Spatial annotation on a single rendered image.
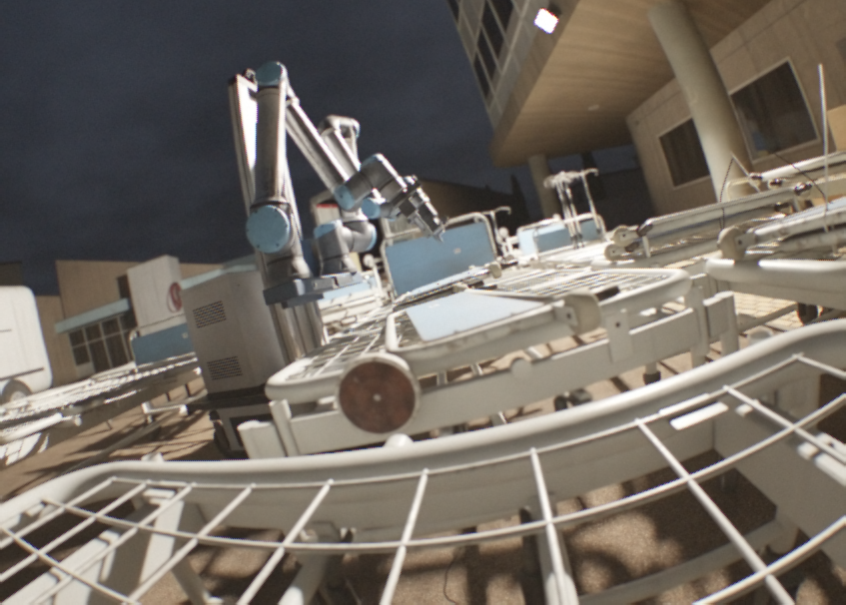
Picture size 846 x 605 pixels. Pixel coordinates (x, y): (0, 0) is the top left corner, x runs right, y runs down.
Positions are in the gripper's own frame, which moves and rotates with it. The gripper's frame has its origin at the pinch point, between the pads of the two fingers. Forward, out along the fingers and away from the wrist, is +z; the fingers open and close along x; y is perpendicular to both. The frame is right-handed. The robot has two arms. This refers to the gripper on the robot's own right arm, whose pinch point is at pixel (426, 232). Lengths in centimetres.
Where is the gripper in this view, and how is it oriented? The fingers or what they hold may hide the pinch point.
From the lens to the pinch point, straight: 140.2
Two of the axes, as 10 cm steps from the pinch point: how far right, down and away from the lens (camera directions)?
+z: 6.3, 7.7, 1.1
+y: -7.8, 6.2, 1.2
